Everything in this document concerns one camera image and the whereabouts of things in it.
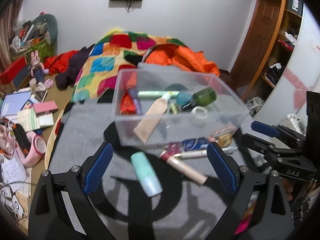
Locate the wooden charm with rope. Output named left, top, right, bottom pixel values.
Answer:
left=216, top=133, right=233, bottom=148

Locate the white tape roll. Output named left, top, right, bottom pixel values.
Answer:
left=191, top=106, right=208, bottom=120

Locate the mint green bottle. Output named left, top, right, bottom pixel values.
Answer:
left=131, top=152, right=163, bottom=197

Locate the beige cosmetic tube white cap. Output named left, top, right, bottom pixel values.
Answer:
left=133, top=94, right=170, bottom=145

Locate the green glass bottle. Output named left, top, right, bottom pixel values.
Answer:
left=181, top=87, right=217, bottom=112

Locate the red packet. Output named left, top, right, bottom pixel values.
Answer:
left=120, top=92, right=136, bottom=115

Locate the purple tube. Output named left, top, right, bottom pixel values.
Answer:
left=127, top=88, right=143, bottom=115

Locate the white pen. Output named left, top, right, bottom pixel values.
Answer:
left=174, top=146, right=238, bottom=159

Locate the pale green white tube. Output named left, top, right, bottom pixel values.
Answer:
left=138, top=90, right=180, bottom=99

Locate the person's right hand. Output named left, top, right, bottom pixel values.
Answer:
left=283, top=179, right=293, bottom=201

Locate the slim beige lotion tube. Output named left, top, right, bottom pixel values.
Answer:
left=160, top=152, right=208, bottom=185

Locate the blue toothpaste box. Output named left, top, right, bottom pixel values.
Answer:
left=181, top=138, right=208, bottom=152

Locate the grey black patterned blanket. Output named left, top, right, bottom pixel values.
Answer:
left=44, top=62, right=266, bottom=240

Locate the pink round device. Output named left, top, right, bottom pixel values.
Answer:
left=16, top=131, right=47, bottom=167

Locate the wooden open shelf unit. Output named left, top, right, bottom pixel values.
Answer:
left=236, top=0, right=302, bottom=101

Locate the pink notebook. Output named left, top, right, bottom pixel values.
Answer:
left=33, top=101, right=58, bottom=114

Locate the clear plastic storage box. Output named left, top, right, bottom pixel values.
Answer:
left=112, top=69, right=248, bottom=146

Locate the brown wooden door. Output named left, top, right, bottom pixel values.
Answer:
left=231, top=0, right=281, bottom=89

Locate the dark purple garment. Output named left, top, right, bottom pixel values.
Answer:
left=55, top=44, right=95, bottom=90

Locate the blue booklet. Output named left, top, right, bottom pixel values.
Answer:
left=1, top=91, right=31, bottom=117

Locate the red jacket on floor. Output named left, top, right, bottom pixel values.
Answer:
left=43, top=50, right=78, bottom=75

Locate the orange down jacket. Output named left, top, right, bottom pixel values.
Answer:
left=142, top=44, right=220, bottom=76

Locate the black FiiO box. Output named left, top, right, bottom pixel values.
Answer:
left=287, top=0, right=303, bottom=17

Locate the colourful patchwork quilt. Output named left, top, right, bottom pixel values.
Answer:
left=44, top=31, right=188, bottom=165

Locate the red rectangular box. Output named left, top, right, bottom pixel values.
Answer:
left=0, top=56, right=27, bottom=85

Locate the green bag of clutter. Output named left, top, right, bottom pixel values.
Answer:
left=11, top=40, right=55, bottom=62

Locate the grey neck pillow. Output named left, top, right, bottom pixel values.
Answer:
left=32, top=14, right=58, bottom=46

